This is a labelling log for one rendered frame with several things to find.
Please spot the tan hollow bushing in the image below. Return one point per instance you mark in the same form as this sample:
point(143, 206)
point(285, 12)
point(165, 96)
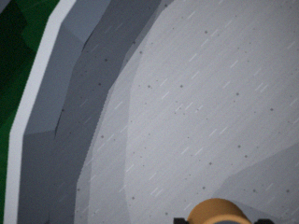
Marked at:
point(215, 210)

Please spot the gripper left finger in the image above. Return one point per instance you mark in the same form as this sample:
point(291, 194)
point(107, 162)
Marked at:
point(180, 221)

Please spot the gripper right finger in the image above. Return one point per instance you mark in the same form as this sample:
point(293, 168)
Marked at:
point(264, 221)

